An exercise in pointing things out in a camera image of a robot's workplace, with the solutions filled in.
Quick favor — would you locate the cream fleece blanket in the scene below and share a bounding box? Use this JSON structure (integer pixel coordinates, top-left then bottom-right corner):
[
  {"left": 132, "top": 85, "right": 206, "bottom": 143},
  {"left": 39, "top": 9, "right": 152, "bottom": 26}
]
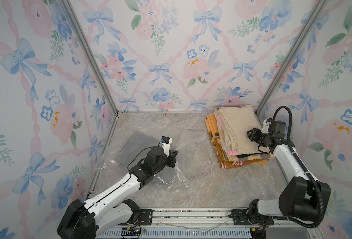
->
[{"left": 217, "top": 105, "right": 269, "bottom": 154}]

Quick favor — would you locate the grey fleece blanket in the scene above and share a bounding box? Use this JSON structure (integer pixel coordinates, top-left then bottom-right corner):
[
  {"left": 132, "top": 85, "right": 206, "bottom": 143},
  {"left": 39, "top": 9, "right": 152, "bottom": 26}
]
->
[{"left": 109, "top": 131, "right": 176, "bottom": 184}]

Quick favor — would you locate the orange cartoon print blanket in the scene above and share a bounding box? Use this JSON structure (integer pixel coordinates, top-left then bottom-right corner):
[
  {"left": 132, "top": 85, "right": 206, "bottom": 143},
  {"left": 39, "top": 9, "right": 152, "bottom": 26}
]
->
[{"left": 205, "top": 114, "right": 270, "bottom": 170}]

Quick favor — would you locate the yellow grey checked blanket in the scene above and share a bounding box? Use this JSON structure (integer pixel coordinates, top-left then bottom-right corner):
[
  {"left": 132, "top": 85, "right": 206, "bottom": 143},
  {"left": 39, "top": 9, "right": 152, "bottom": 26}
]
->
[{"left": 206, "top": 109, "right": 275, "bottom": 169}]

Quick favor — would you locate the pink fleece blanket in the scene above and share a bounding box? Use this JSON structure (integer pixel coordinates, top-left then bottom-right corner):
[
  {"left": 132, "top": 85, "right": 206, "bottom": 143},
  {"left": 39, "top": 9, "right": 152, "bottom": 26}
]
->
[{"left": 214, "top": 110, "right": 245, "bottom": 161}]

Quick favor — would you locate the clear plastic vacuum bag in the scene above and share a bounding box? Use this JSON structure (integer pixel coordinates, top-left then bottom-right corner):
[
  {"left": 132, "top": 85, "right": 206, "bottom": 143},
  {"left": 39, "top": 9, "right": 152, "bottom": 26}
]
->
[{"left": 97, "top": 113, "right": 215, "bottom": 193}]

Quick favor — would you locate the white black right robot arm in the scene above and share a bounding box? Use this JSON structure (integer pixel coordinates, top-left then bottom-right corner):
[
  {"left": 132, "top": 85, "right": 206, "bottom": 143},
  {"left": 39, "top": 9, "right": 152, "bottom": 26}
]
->
[{"left": 229, "top": 118, "right": 331, "bottom": 228}]

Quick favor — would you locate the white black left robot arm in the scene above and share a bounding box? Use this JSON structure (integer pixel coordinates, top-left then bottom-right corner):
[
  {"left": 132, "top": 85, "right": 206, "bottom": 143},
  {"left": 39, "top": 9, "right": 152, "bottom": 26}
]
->
[{"left": 56, "top": 143, "right": 178, "bottom": 239}]

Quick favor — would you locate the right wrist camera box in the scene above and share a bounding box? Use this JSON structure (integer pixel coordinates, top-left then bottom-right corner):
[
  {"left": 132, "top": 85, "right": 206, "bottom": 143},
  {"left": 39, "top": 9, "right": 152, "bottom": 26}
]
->
[{"left": 261, "top": 118, "right": 272, "bottom": 134}]

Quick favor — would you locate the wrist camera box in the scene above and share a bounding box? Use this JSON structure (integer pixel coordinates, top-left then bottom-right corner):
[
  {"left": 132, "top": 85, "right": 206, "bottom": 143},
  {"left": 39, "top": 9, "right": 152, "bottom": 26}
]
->
[
  {"left": 159, "top": 136, "right": 173, "bottom": 156},
  {"left": 261, "top": 118, "right": 272, "bottom": 134}
]

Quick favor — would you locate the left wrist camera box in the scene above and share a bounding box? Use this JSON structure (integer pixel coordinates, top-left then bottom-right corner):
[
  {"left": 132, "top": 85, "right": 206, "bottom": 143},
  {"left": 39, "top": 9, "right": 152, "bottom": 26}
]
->
[{"left": 159, "top": 136, "right": 173, "bottom": 156}]

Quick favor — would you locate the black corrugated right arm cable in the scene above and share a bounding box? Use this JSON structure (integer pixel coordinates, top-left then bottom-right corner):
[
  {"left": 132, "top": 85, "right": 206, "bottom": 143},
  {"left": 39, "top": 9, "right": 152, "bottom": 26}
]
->
[{"left": 272, "top": 106, "right": 326, "bottom": 229}]

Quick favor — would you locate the left floor aluminium rail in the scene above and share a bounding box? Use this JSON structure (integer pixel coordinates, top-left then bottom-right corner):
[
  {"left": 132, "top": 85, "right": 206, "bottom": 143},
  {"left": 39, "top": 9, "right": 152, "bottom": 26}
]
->
[{"left": 85, "top": 114, "right": 119, "bottom": 199}]

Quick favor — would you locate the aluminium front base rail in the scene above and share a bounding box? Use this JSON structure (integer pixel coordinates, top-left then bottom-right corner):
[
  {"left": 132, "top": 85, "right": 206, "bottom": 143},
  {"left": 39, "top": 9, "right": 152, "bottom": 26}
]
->
[{"left": 60, "top": 207, "right": 324, "bottom": 239}]

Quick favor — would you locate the right rear aluminium corner post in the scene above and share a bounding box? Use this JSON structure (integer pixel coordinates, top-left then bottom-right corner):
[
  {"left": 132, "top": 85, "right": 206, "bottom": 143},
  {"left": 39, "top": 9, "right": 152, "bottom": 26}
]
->
[{"left": 255, "top": 0, "right": 328, "bottom": 117}]

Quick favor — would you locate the aluminium corner post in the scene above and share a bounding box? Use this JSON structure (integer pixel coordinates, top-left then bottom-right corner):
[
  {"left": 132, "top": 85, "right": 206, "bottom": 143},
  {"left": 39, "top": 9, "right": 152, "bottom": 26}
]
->
[
  {"left": 255, "top": 0, "right": 328, "bottom": 117},
  {"left": 58, "top": 0, "right": 118, "bottom": 117}
]

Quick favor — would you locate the left rear aluminium corner post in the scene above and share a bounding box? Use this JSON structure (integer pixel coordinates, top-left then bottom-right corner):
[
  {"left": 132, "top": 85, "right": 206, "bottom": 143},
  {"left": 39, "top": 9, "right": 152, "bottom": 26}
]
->
[{"left": 58, "top": 0, "right": 118, "bottom": 117}]

